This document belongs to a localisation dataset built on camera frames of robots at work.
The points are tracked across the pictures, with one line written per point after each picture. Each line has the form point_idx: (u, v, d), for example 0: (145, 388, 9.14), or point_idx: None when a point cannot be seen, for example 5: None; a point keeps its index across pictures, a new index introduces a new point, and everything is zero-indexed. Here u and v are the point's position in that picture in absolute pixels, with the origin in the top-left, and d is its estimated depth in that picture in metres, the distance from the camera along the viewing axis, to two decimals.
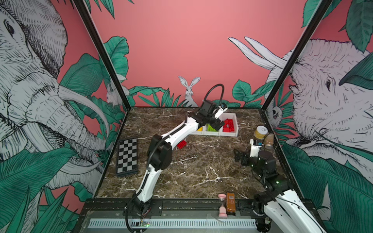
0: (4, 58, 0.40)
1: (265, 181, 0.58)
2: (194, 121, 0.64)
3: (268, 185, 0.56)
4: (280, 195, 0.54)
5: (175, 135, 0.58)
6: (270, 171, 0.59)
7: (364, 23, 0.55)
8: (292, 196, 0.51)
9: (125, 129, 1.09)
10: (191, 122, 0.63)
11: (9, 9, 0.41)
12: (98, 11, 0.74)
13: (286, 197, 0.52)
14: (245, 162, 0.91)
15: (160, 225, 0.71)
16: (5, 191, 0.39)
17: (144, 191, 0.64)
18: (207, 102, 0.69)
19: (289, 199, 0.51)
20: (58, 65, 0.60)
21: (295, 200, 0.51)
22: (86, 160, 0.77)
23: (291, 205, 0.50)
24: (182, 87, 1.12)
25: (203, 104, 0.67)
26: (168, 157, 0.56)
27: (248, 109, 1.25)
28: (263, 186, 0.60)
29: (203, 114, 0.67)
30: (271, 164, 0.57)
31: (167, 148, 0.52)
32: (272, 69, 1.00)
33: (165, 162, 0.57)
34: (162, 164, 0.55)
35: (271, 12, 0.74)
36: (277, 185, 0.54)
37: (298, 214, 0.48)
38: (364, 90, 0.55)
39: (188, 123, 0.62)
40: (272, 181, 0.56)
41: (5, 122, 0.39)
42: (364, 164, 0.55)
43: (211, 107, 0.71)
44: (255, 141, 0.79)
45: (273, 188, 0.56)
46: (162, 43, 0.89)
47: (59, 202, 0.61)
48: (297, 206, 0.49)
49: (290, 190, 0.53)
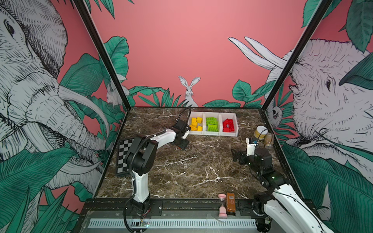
0: (4, 58, 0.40)
1: (262, 176, 0.59)
2: (172, 130, 0.69)
3: (264, 181, 0.58)
4: (277, 190, 0.55)
5: (159, 136, 0.60)
6: (266, 167, 0.60)
7: (364, 23, 0.55)
8: (288, 190, 0.53)
9: (125, 129, 1.09)
10: (168, 130, 0.68)
11: (9, 9, 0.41)
12: (98, 12, 0.74)
13: (282, 191, 0.53)
14: (243, 161, 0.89)
15: (160, 225, 0.71)
16: (5, 191, 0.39)
17: (138, 193, 0.63)
18: (180, 120, 0.81)
19: (285, 193, 0.52)
20: (58, 65, 0.60)
21: (291, 193, 0.52)
22: (86, 160, 0.77)
23: (287, 198, 0.51)
24: (182, 87, 1.12)
25: (176, 122, 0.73)
26: (151, 158, 0.53)
27: (248, 109, 1.25)
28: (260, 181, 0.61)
29: (179, 127, 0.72)
30: (267, 160, 0.58)
31: (153, 145, 0.52)
32: (272, 69, 1.00)
33: (147, 165, 0.52)
34: (145, 167, 0.52)
35: (271, 12, 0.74)
36: (273, 180, 0.56)
37: (294, 206, 0.49)
38: (364, 90, 0.55)
39: (167, 129, 0.68)
40: (268, 176, 0.57)
41: (5, 122, 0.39)
42: (364, 164, 0.55)
43: (184, 124, 0.82)
44: (250, 140, 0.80)
45: (270, 184, 0.57)
46: (163, 43, 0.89)
47: (58, 202, 0.61)
48: (294, 199, 0.50)
49: (285, 184, 0.54)
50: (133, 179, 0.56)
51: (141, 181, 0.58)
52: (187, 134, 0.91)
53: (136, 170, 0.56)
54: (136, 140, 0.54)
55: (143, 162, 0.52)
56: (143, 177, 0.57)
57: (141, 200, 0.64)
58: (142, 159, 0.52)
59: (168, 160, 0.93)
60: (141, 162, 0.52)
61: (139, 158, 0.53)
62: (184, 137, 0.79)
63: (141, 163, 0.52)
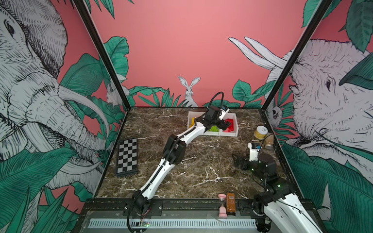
0: (4, 58, 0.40)
1: (266, 183, 0.57)
2: (202, 124, 0.76)
3: (269, 188, 0.56)
4: (281, 199, 0.53)
5: (188, 135, 0.69)
6: (271, 174, 0.59)
7: (364, 23, 0.55)
8: (294, 201, 0.51)
9: (126, 129, 1.09)
10: (199, 125, 0.75)
11: (9, 9, 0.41)
12: (98, 12, 0.74)
13: (288, 201, 0.51)
14: (245, 167, 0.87)
15: (160, 225, 0.71)
16: (5, 191, 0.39)
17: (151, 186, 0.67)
18: (211, 108, 0.81)
19: (290, 204, 0.51)
20: (59, 65, 0.60)
21: (296, 204, 0.50)
22: (86, 160, 0.77)
23: (292, 209, 0.50)
24: (182, 87, 1.12)
25: (208, 110, 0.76)
26: (182, 154, 0.67)
27: (248, 109, 1.25)
28: (264, 189, 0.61)
29: (209, 119, 0.80)
30: (271, 166, 0.57)
31: (182, 146, 0.64)
32: (272, 69, 1.00)
33: (179, 158, 0.66)
34: (178, 159, 0.66)
35: (271, 11, 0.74)
36: (279, 188, 0.54)
37: (299, 218, 0.48)
38: (364, 90, 0.55)
39: (196, 124, 0.75)
40: (274, 184, 0.55)
41: (5, 122, 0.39)
42: (364, 164, 0.55)
43: (215, 112, 0.81)
44: (252, 145, 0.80)
45: (275, 191, 0.56)
46: (162, 43, 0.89)
47: (59, 202, 0.61)
48: (299, 210, 0.49)
49: (291, 193, 0.53)
50: (160, 166, 0.68)
51: (165, 172, 0.69)
52: (224, 114, 0.90)
53: (170, 159, 0.70)
54: (170, 139, 0.67)
55: (174, 158, 0.67)
56: (168, 170, 0.70)
57: (147, 197, 0.66)
58: (174, 154, 0.67)
59: None
60: (174, 157, 0.67)
61: (173, 152, 0.68)
62: (221, 117, 0.89)
63: (174, 157, 0.67)
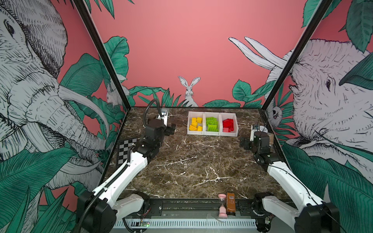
0: (4, 58, 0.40)
1: (258, 155, 0.62)
2: (140, 157, 0.52)
3: (260, 159, 0.61)
4: (270, 164, 0.57)
5: (115, 184, 0.44)
6: (264, 147, 0.64)
7: (364, 23, 0.55)
8: (281, 165, 0.55)
9: (126, 129, 1.09)
10: (134, 159, 0.51)
11: (9, 9, 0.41)
12: (98, 11, 0.74)
13: (276, 165, 0.55)
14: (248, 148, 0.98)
15: (160, 225, 0.71)
16: (5, 191, 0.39)
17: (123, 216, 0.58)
18: (149, 128, 0.54)
19: (278, 167, 0.54)
20: (58, 66, 0.60)
21: (284, 168, 0.53)
22: (86, 160, 0.77)
23: (279, 171, 0.54)
24: (182, 87, 1.12)
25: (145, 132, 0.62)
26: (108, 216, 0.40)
27: (248, 109, 1.25)
28: (256, 160, 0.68)
29: (150, 141, 0.60)
30: (264, 140, 0.62)
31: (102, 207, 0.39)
32: (272, 70, 1.00)
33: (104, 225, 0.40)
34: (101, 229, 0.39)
35: (271, 11, 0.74)
36: (268, 158, 0.58)
37: (285, 177, 0.51)
38: (364, 90, 0.55)
39: (131, 161, 0.51)
40: (265, 156, 0.60)
41: (5, 122, 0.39)
42: (364, 164, 0.55)
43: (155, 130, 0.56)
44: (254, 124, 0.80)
45: (265, 161, 0.60)
46: (162, 43, 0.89)
47: (59, 202, 0.61)
48: (285, 172, 0.52)
49: (280, 161, 0.56)
50: None
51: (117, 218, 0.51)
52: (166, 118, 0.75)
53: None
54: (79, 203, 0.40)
55: (95, 226, 0.40)
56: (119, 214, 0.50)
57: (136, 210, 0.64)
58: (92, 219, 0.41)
59: (168, 160, 0.93)
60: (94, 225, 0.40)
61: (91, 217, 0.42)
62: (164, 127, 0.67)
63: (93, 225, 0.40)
